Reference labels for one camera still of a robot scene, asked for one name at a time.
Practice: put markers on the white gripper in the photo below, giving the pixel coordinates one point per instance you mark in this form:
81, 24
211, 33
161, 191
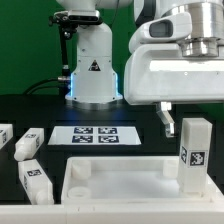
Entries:
159, 73

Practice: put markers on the white square desk top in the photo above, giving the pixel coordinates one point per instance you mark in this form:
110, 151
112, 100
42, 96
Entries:
99, 180

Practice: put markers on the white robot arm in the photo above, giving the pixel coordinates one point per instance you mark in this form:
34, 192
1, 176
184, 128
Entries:
94, 82

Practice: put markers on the white flat base tag plate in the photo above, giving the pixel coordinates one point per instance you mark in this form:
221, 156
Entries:
94, 135

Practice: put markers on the white L-shaped fence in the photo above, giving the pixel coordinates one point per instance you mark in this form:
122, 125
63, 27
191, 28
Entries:
112, 213

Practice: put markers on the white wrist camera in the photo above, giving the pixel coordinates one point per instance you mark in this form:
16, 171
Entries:
163, 30

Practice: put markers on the black camera on stand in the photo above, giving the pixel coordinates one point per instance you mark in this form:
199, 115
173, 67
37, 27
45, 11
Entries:
68, 22

